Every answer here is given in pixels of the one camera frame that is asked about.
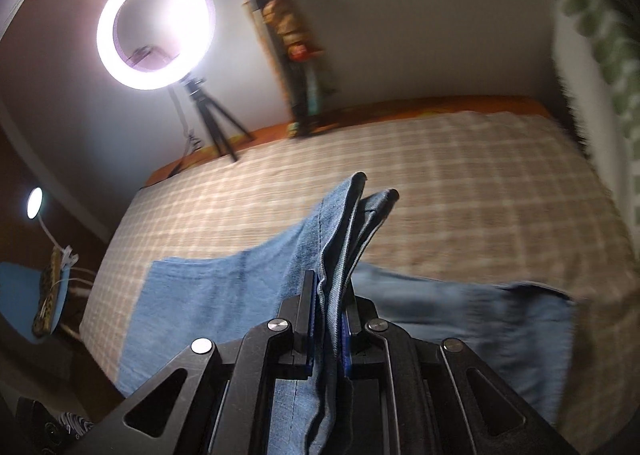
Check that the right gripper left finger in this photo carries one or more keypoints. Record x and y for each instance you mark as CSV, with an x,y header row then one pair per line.
x,y
214,399

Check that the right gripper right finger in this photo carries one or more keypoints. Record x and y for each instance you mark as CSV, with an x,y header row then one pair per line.
x,y
418,397

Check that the blue denim pants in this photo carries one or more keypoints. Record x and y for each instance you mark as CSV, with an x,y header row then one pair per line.
x,y
524,331

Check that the leopard print cushion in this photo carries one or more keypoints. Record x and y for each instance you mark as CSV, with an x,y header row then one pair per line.
x,y
49,284

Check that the beige checked bed blanket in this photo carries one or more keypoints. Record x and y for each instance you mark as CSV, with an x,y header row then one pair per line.
x,y
491,228

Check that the light blue chair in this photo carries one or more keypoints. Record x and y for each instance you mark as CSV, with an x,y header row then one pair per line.
x,y
20,295

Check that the green white striped pillow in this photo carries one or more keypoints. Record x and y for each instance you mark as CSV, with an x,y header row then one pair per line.
x,y
595,50

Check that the black ring light tripod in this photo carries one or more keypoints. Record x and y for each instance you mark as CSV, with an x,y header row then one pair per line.
x,y
206,106

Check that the bright ring light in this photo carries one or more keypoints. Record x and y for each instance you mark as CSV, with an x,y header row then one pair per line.
x,y
149,44

